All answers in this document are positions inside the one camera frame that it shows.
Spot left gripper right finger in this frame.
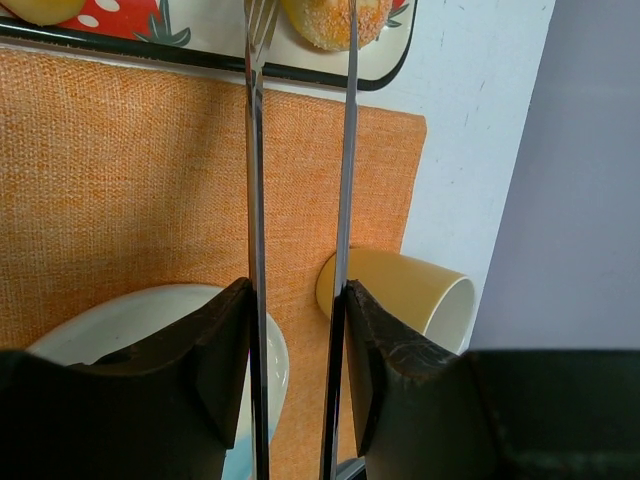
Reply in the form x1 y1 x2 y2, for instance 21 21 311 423
346 281 639 479

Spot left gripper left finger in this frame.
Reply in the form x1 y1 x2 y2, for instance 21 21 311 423
1 278 250 479

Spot sugared bagel donut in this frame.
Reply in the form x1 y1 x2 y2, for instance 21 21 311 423
281 0 393 51

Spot metal serving tongs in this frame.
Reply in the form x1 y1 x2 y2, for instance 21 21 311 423
244 1 359 479

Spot ceramic plate with plant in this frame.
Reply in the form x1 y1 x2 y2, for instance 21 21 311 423
23 283 291 480

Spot yellow mug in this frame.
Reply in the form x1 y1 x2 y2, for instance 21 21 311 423
347 248 475 355

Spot orange cloth placemat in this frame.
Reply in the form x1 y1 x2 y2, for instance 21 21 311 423
0 46 428 471

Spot strawberry print tray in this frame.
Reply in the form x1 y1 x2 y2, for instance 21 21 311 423
1 0 417 91

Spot round orange bun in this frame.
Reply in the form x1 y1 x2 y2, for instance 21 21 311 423
1 0 85 26

